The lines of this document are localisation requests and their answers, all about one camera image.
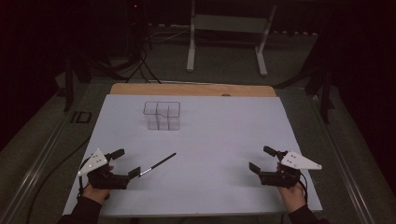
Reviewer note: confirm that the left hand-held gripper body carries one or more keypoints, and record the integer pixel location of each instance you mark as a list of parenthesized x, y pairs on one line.
[(102, 179)]

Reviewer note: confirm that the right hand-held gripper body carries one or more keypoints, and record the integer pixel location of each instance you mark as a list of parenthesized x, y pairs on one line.
[(285, 177)]

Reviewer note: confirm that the black and silver pen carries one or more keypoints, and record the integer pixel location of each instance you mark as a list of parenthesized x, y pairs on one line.
[(157, 165)]

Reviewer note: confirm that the clear plastic organizer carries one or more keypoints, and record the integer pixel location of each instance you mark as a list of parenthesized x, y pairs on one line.
[(162, 116)]

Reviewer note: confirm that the person's left hand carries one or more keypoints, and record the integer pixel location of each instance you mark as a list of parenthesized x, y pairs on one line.
[(96, 194)]

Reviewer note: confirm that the person's right hand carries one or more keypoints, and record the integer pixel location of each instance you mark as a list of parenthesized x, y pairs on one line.
[(292, 197)]

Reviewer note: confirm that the white board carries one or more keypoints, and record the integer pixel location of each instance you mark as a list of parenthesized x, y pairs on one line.
[(211, 140)]

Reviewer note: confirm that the black stand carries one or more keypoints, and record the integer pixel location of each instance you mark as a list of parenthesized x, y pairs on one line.
[(325, 96), (69, 84)]

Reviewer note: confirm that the wooden table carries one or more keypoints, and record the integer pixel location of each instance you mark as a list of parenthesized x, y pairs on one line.
[(186, 89)]

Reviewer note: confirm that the white metal stand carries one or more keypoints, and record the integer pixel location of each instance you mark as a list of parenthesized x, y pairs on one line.
[(230, 23)]

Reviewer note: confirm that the metal floor rail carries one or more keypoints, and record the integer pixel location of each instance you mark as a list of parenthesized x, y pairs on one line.
[(345, 168), (34, 165)]

